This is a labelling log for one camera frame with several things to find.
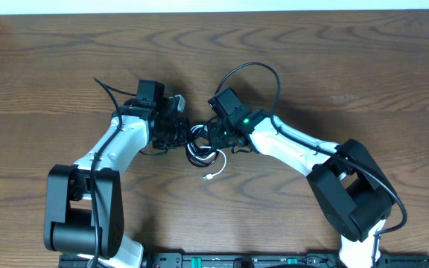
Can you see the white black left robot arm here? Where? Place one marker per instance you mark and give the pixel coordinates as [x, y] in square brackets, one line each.
[84, 215]

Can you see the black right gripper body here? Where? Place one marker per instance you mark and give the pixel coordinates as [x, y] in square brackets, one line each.
[220, 135]

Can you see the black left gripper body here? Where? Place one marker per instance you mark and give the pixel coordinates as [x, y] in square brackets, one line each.
[183, 134]

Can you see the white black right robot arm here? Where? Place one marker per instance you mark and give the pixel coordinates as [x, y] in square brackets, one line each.
[352, 192]

